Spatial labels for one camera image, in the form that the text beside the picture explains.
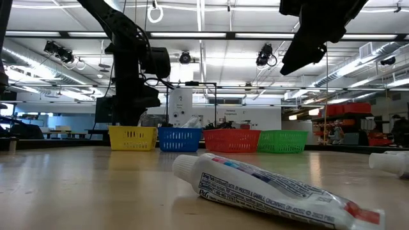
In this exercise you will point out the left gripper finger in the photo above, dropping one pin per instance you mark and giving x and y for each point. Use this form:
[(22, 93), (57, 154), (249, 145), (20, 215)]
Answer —
[(126, 116)]

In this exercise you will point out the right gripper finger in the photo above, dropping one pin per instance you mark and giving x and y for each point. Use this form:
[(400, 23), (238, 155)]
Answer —
[(300, 54)]

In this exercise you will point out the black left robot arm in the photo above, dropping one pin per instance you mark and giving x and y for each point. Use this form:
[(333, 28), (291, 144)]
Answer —
[(108, 19)]

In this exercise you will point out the white travel toothpaste tube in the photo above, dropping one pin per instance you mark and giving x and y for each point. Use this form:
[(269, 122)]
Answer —
[(383, 163), (255, 191)]

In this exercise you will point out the yellow plastic basket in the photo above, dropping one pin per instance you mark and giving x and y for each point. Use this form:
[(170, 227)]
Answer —
[(132, 139)]

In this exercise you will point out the black monitor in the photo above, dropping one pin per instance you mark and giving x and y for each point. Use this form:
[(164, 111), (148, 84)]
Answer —
[(103, 110)]

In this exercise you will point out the white pillar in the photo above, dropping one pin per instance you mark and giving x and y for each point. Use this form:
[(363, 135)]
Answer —
[(180, 108)]

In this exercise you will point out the blue plastic basket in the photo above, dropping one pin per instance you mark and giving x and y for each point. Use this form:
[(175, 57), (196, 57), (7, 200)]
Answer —
[(179, 140)]

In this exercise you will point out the red storage bins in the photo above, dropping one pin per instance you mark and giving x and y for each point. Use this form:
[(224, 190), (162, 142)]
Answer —
[(351, 108)]

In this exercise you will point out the dark storage shelf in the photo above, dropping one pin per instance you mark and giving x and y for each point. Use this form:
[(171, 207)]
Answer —
[(342, 119)]

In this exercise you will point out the overhead light bar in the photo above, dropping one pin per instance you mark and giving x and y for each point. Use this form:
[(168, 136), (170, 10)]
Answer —
[(188, 34)]

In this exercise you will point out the green plastic basket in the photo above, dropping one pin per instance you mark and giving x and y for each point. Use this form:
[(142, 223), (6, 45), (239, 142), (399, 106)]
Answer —
[(282, 142)]

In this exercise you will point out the dark equipment pile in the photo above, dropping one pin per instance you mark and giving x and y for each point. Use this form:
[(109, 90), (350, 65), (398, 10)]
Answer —
[(220, 125)]

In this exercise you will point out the black chair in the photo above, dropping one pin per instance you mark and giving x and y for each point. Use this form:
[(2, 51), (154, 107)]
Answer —
[(27, 131)]

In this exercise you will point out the red plastic basket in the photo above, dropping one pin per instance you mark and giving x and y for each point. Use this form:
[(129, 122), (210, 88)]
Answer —
[(231, 140)]

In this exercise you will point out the person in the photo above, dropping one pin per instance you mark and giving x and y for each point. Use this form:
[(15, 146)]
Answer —
[(401, 131)]

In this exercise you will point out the black ceiling camera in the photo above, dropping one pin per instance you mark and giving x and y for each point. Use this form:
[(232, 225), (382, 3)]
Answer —
[(185, 58), (264, 56), (59, 52)]

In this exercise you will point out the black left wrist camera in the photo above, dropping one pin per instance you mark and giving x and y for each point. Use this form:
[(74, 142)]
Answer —
[(158, 62)]

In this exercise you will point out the black metal frame stand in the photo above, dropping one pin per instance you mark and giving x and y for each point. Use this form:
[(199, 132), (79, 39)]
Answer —
[(191, 83)]

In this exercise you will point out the silver ceiling duct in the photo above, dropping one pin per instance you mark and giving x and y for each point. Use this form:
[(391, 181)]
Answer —
[(32, 60), (383, 49)]

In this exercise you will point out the small grey post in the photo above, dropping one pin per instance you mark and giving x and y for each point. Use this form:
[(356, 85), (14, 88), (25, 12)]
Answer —
[(12, 145)]

